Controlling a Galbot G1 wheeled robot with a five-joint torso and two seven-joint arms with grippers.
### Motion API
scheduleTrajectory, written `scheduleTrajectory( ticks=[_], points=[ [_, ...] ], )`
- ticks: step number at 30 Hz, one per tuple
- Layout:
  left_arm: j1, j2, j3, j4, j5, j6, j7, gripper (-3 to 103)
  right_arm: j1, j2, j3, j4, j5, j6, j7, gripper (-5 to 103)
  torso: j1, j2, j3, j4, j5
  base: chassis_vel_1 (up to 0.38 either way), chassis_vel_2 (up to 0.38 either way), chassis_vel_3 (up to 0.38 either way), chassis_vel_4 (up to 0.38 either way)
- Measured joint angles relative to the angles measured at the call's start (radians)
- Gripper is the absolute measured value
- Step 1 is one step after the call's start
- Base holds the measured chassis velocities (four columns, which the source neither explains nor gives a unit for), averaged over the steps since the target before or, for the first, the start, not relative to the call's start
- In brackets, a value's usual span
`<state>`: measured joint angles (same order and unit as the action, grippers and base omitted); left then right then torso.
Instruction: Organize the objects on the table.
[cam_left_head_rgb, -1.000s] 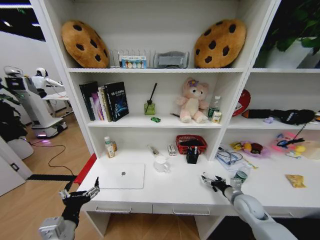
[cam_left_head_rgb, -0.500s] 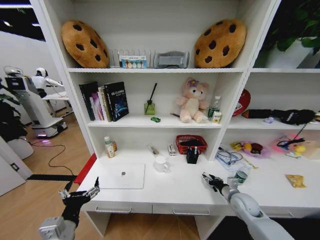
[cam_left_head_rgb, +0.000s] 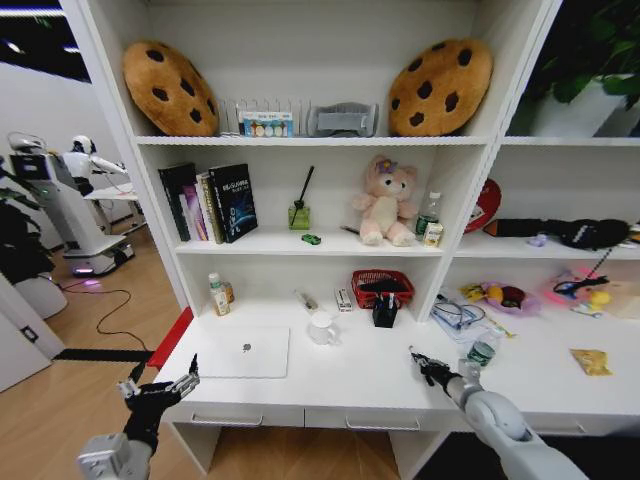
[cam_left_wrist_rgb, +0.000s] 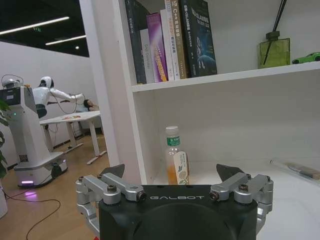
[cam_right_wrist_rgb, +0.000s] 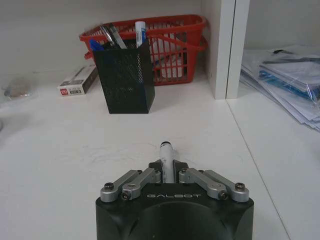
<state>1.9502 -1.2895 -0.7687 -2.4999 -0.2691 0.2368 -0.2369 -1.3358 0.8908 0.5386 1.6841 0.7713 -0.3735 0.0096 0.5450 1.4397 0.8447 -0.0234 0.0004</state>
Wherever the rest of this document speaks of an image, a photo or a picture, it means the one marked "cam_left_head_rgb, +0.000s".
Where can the long black box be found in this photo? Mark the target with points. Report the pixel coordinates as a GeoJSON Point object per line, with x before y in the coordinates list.
{"type": "Point", "coordinates": [520, 227]}

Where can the clear document folder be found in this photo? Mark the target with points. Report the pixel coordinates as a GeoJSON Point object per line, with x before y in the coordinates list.
{"type": "Point", "coordinates": [462, 332]}

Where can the large black blue-print book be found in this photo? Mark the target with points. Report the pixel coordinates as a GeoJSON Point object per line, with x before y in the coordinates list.
{"type": "Point", "coordinates": [235, 202]}

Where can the white screen-head background robot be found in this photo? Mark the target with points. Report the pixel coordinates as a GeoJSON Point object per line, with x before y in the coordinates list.
{"type": "Point", "coordinates": [30, 165]}

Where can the purple fruit plate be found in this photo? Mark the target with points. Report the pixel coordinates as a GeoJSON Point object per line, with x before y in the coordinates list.
{"type": "Point", "coordinates": [530, 305]}

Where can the silver laptop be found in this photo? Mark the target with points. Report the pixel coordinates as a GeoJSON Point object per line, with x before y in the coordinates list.
{"type": "Point", "coordinates": [245, 352]}

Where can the green diffuser bottle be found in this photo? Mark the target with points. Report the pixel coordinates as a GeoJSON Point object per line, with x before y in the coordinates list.
{"type": "Point", "coordinates": [300, 217]}

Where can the olive spine book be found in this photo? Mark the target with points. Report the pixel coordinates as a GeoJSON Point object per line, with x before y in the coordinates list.
{"type": "Point", "coordinates": [214, 215]}

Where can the red plastic basket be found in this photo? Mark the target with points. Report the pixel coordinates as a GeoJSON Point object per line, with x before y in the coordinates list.
{"type": "Point", "coordinates": [405, 287]}

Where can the green potted plant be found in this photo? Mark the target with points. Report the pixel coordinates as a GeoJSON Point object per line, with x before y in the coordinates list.
{"type": "Point", "coordinates": [590, 45]}

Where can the black pen holder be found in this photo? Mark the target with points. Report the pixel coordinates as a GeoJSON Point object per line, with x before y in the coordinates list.
{"type": "Point", "coordinates": [385, 315]}

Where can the yellow snack packet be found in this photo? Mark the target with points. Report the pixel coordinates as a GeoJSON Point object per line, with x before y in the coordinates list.
{"type": "Point", "coordinates": [591, 362]}

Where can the purple book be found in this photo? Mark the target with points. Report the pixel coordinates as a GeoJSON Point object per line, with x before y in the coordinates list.
{"type": "Point", "coordinates": [192, 212]}

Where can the white shelf desk unit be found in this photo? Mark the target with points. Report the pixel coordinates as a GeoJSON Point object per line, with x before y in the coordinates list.
{"type": "Point", "coordinates": [310, 141]}

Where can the dark leafy plant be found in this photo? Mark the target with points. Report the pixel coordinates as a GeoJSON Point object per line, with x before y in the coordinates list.
{"type": "Point", "coordinates": [20, 245]}

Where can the white planter box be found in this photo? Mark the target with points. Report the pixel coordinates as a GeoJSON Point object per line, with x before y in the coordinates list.
{"type": "Point", "coordinates": [575, 112]}

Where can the dark pen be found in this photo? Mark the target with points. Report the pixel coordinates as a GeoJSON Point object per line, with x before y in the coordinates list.
{"type": "Point", "coordinates": [350, 230]}

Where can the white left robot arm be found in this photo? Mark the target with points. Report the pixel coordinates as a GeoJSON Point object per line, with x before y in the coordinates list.
{"type": "Point", "coordinates": [107, 456]}

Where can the yellow green pen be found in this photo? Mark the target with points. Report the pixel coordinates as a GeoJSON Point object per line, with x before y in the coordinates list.
{"type": "Point", "coordinates": [504, 332]}

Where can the beige flat board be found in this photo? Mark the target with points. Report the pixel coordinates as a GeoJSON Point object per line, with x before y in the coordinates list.
{"type": "Point", "coordinates": [625, 300]}

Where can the colourful printed card box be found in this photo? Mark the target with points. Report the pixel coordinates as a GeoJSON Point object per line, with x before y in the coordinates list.
{"type": "Point", "coordinates": [265, 125]}

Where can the thin black leaning book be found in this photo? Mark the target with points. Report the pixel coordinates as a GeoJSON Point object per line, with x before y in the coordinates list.
{"type": "Point", "coordinates": [174, 200]}

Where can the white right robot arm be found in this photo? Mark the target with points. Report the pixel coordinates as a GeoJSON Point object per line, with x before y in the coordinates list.
{"type": "Point", "coordinates": [497, 417]}

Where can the white picket fence organizer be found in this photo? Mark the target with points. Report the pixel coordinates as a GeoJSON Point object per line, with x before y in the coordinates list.
{"type": "Point", "coordinates": [227, 117]}

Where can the red round disc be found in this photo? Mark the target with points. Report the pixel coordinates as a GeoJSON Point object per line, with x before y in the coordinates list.
{"type": "Point", "coordinates": [487, 205]}

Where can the red desk edge strip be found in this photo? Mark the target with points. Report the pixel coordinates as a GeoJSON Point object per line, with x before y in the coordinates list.
{"type": "Point", "coordinates": [172, 340]}

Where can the small orange bottle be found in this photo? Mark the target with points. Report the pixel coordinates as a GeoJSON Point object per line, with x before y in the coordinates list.
{"type": "Point", "coordinates": [229, 292]}

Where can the green toy car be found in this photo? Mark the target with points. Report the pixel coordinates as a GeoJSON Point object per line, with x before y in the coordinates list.
{"type": "Point", "coordinates": [311, 238]}

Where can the white desk drawer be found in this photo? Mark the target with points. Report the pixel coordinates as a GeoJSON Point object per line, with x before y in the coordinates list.
{"type": "Point", "coordinates": [240, 417]}
{"type": "Point", "coordinates": [380, 421]}

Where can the clear green-label water bottle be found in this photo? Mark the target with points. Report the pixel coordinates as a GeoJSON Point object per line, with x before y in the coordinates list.
{"type": "Point", "coordinates": [430, 207]}

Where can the green-cap drink bottle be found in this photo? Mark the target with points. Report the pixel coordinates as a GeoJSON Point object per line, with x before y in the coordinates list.
{"type": "Point", "coordinates": [219, 297]}

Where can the crushed clear plastic bottle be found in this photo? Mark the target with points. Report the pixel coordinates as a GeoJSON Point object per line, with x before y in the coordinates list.
{"type": "Point", "coordinates": [482, 352]}

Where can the white background table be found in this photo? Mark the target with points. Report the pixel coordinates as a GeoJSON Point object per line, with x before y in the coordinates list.
{"type": "Point", "coordinates": [112, 194]}

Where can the dark red fruit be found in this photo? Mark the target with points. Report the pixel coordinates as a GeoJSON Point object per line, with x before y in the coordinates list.
{"type": "Point", "coordinates": [514, 295]}

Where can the black diffuser reeds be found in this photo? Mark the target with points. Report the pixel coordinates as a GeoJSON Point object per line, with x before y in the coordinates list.
{"type": "Point", "coordinates": [305, 187]}

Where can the white book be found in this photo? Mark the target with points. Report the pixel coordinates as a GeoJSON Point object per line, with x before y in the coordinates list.
{"type": "Point", "coordinates": [202, 200]}

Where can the yellow snack wrapper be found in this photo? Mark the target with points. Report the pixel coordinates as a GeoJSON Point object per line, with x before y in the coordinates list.
{"type": "Point", "coordinates": [472, 291]}

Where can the pink flat toy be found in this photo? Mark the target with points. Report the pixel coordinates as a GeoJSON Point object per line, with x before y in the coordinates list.
{"type": "Point", "coordinates": [552, 292]}

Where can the pink plush toy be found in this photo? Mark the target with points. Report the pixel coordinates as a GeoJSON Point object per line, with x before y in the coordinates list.
{"type": "Point", "coordinates": [385, 205]}

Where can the white mug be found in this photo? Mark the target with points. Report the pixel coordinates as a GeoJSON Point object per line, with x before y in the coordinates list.
{"type": "Point", "coordinates": [322, 331]}

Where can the brown cookie pillow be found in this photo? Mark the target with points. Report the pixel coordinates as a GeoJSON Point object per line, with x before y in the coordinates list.
{"type": "Point", "coordinates": [440, 87]}
{"type": "Point", "coordinates": [167, 90]}

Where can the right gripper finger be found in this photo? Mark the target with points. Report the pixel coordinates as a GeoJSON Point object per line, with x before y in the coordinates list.
{"type": "Point", "coordinates": [421, 357]}
{"type": "Point", "coordinates": [428, 376]}

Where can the small purple toy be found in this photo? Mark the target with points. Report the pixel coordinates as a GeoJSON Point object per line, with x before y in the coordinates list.
{"type": "Point", "coordinates": [538, 241]}

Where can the grey file holder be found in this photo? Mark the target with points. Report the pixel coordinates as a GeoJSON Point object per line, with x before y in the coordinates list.
{"type": "Point", "coordinates": [342, 121]}

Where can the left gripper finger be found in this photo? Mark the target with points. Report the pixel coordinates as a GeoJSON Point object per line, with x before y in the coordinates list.
{"type": "Point", "coordinates": [129, 388]}
{"type": "Point", "coordinates": [187, 383]}

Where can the small yellow drink carton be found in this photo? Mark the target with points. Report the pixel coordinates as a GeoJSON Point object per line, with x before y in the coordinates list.
{"type": "Point", "coordinates": [433, 235]}

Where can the yellow fruit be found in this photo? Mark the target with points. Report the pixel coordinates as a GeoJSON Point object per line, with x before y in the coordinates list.
{"type": "Point", "coordinates": [495, 293]}

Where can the small white box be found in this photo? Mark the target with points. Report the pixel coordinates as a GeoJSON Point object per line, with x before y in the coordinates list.
{"type": "Point", "coordinates": [344, 300]}

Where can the white round plant pot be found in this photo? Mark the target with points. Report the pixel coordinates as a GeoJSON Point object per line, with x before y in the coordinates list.
{"type": "Point", "coordinates": [42, 297]}

